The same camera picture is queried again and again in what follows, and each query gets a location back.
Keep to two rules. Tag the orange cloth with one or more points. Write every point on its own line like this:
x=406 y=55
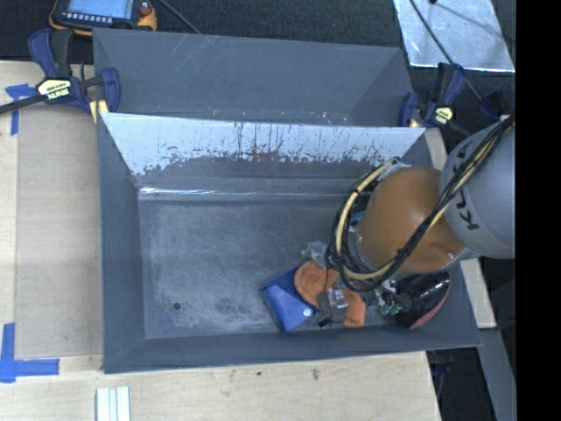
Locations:
x=310 y=284

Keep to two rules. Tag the pale grey small object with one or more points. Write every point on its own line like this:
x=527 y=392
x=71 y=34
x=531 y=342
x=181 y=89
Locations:
x=314 y=252

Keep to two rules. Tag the blue flat pouch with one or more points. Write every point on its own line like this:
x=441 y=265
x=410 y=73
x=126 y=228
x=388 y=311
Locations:
x=284 y=300

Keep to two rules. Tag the black and red rounded object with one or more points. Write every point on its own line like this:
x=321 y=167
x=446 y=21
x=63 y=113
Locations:
x=427 y=298

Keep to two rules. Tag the grey metal bin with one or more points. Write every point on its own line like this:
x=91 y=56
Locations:
x=228 y=252

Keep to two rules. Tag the pale wood board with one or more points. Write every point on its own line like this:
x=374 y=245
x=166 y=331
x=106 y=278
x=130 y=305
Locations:
x=57 y=235

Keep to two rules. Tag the black cylinder on white bracket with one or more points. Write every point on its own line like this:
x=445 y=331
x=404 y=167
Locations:
x=402 y=301

